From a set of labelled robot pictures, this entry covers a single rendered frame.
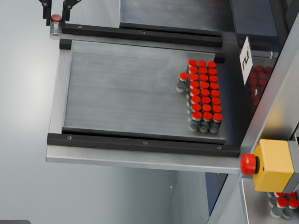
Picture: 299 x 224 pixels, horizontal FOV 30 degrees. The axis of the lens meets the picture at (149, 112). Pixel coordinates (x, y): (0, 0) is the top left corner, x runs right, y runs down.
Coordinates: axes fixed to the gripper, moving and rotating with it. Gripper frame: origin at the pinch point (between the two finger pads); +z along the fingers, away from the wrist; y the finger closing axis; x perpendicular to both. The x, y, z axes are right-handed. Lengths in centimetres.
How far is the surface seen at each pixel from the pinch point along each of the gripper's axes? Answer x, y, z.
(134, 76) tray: -12.0, -18.6, 23.9
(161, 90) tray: -8.3, -24.6, 23.9
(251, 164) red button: 21.9, -36.8, 13.0
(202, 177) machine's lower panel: -8, -42, 54
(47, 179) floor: -48, 0, 110
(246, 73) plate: -1.0, -39.6, 10.7
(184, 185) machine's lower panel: -22, -43, 76
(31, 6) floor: -148, 14, 102
